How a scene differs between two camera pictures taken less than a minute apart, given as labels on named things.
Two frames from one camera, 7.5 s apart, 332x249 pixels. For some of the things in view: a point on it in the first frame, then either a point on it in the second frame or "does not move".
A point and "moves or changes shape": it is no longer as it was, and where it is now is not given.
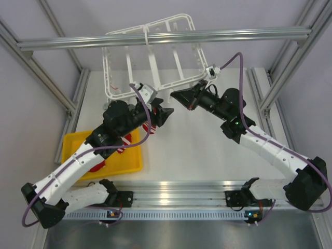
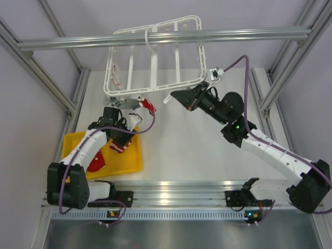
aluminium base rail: [193, 194] does not move
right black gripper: [189, 97] does not move
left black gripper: [162, 113] to [125, 139]
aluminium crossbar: [301, 35] does not move
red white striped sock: [153, 127] moves or changes shape
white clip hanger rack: [154, 60] moves or changes shape
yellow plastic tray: [129, 160] does not move
